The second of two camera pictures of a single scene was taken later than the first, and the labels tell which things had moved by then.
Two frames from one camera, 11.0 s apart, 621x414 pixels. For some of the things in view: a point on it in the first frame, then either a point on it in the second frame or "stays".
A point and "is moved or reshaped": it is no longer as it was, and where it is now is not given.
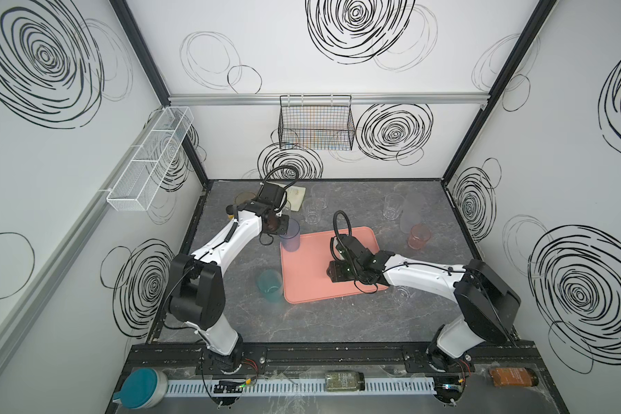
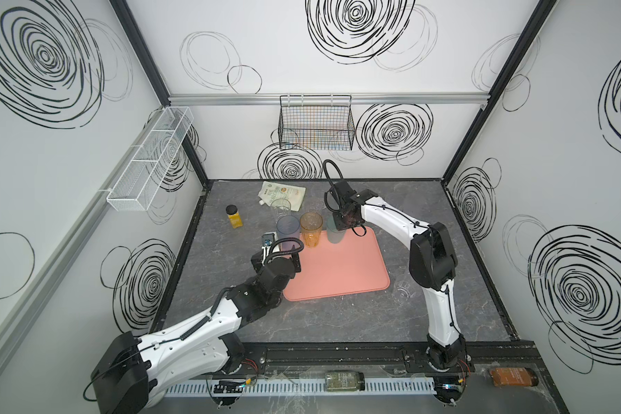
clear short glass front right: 401,294 stays
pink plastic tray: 305,274 stays
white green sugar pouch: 295,195 stays
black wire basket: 316,122 stays
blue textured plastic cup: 291,241 stays
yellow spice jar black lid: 230,211 stays
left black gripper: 272,223 → 278,256
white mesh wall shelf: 137,185 stays
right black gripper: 336,269 → 342,208
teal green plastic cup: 270,283 is moved or reshaped
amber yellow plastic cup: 244,197 → 310,224
